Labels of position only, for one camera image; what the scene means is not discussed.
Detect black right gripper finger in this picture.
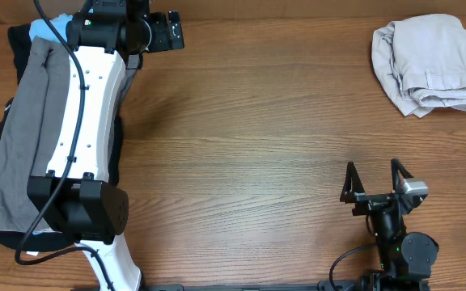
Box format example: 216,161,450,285
391,158,413,194
340,162,366,203

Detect beige cotton shorts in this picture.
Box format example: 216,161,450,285
371,14,466,118

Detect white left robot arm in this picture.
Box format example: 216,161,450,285
27,0,184,290

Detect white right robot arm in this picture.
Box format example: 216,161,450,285
329,158,439,291

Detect light blue garment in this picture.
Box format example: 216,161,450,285
29,14,73,43

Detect black garment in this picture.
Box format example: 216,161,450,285
0,23,124,252

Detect grey shorts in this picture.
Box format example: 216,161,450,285
0,37,140,233

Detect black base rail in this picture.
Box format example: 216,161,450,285
70,279,430,291

